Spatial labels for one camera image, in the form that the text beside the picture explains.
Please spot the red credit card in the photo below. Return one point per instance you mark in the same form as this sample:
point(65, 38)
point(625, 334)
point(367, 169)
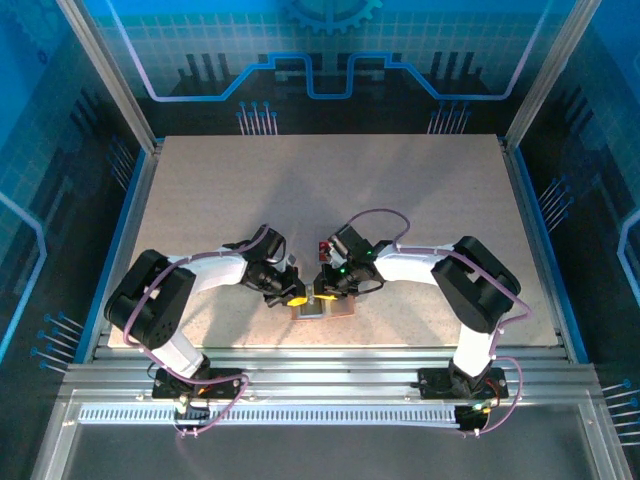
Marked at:
point(326, 255)

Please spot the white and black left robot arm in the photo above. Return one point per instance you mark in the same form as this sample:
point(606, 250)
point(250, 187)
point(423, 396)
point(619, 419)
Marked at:
point(220, 272)

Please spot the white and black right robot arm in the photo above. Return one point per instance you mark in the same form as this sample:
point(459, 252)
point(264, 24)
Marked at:
point(410, 267)

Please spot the aluminium cross beam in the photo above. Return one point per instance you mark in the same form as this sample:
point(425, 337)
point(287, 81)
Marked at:
point(325, 380)

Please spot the black connector box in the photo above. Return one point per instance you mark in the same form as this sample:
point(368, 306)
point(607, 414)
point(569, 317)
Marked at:
point(195, 414)
point(470, 420)

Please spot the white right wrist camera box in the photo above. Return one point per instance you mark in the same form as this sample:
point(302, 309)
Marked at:
point(337, 257)

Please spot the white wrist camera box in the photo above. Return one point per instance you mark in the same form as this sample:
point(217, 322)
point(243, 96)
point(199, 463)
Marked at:
point(337, 257)
point(291, 261)

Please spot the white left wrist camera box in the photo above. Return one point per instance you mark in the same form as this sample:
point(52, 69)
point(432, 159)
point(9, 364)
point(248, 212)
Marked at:
point(291, 261)

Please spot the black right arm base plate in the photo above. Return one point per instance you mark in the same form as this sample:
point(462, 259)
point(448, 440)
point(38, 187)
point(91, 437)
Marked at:
point(432, 385)

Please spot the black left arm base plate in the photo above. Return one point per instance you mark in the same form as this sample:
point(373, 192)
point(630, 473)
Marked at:
point(162, 389)

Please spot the aluminium side rail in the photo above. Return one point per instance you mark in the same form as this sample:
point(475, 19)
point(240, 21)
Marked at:
point(141, 200)
point(522, 200)

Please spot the aluminium frame post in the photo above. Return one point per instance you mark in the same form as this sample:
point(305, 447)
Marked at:
point(548, 75)
point(119, 85)

